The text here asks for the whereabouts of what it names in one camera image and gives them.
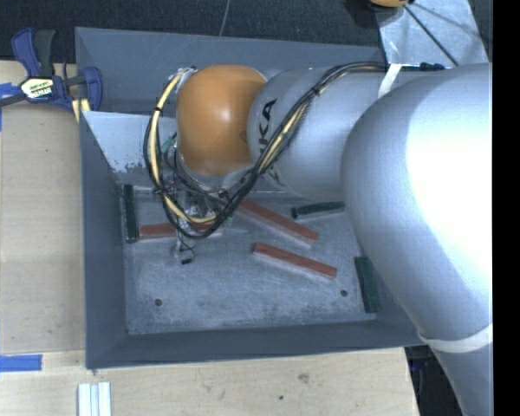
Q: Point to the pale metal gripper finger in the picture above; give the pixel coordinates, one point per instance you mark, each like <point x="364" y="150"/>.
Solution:
<point x="187" y="257"/>
<point x="178" y="248"/>

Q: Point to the red-brown flat block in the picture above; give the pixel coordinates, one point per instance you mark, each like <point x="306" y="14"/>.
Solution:
<point x="281" y="223"/>
<point x="156" y="230"/>
<point x="294" y="261"/>

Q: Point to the dark green flat block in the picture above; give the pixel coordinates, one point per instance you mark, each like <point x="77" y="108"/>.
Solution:
<point x="318" y="209"/>
<point x="368" y="284"/>
<point x="130" y="215"/>

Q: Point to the grey metal bin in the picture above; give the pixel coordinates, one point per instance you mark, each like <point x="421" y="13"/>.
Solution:
<point x="242" y="301"/>

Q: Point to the pale wood flat board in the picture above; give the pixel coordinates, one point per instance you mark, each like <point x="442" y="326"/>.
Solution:
<point x="39" y="232"/>

